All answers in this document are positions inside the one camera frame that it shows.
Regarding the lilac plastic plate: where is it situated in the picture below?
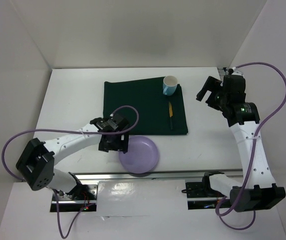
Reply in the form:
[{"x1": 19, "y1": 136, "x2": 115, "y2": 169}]
[{"x1": 119, "y1": 136, "x2": 159, "y2": 174}]

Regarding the blue mug white inside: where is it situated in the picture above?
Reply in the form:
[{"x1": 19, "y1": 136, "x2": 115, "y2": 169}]
[{"x1": 163, "y1": 75, "x2": 178, "y2": 96}]

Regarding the gold knife green handle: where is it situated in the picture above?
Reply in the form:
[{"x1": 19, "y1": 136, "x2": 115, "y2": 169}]
[{"x1": 168, "y1": 102, "x2": 174, "y2": 130}]

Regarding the dark green cloth napkin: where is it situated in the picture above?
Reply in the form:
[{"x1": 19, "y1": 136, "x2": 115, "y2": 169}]
[{"x1": 103, "y1": 77, "x2": 188, "y2": 136}]

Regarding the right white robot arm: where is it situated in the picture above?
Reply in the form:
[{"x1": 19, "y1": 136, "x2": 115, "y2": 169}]
[{"x1": 196, "y1": 74, "x2": 286, "y2": 213}]

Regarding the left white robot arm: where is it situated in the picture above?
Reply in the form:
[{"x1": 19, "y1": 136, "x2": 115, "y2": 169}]
[{"x1": 16, "y1": 113, "x2": 130, "y2": 200}]

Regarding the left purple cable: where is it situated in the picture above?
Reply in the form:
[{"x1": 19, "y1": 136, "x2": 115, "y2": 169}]
[{"x1": 2, "y1": 105, "x2": 140, "y2": 239}]

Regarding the aluminium rail front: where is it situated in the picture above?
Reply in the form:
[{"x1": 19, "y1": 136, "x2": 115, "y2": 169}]
[{"x1": 67, "y1": 167, "x2": 245, "y2": 181}]

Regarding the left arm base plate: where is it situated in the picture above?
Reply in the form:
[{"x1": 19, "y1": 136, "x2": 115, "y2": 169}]
[{"x1": 50, "y1": 180, "x2": 98, "y2": 213}]

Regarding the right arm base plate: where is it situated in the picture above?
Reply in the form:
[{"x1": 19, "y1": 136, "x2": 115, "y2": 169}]
[{"x1": 181, "y1": 181, "x2": 223, "y2": 210}]

